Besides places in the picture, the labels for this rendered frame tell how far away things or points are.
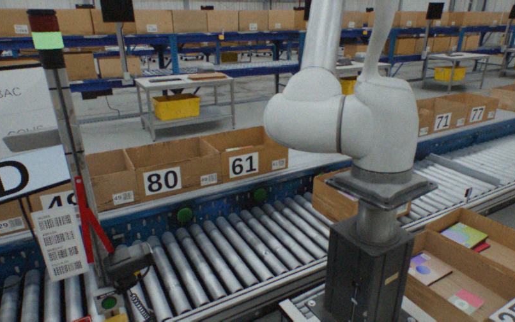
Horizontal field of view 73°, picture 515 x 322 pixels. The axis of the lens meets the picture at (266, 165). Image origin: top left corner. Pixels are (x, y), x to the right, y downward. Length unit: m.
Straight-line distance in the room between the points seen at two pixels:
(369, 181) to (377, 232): 0.16
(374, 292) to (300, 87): 0.60
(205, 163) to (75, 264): 0.83
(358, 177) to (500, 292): 0.76
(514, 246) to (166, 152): 1.64
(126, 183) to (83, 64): 4.27
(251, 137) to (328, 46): 1.13
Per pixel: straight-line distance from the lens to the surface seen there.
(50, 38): 0.85
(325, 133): 0.89
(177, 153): 1.92
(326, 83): 0.94
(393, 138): 0.88
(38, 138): 0.98
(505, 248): 1.79
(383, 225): 1.00
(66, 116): 0.88
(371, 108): 0.87
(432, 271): 1.50
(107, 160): 1.85
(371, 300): 1.08
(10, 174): 1.00
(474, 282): 1.54
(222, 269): 1.42
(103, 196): 1.61
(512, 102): 3.71
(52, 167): 1.02
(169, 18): 6.18
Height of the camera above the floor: 1.65
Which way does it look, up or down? 23 degrees down
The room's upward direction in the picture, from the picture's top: straight up
